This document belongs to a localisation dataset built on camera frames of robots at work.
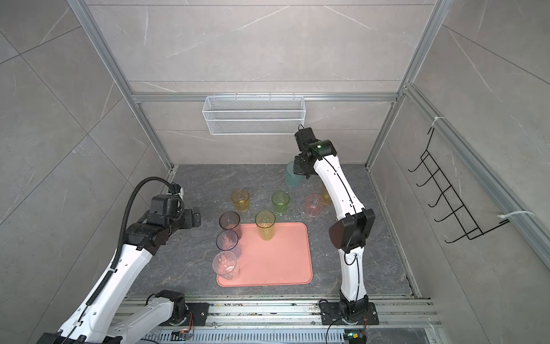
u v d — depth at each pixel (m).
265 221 0.88
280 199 1.01
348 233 0.52
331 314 0.73
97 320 0.39
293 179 0.88
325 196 0.59
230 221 0.83
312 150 0.59
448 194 0.68
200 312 0.73
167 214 0.56
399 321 0.75
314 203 0.99
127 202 0.50
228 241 0.84
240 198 1.02
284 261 0.87
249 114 1.00
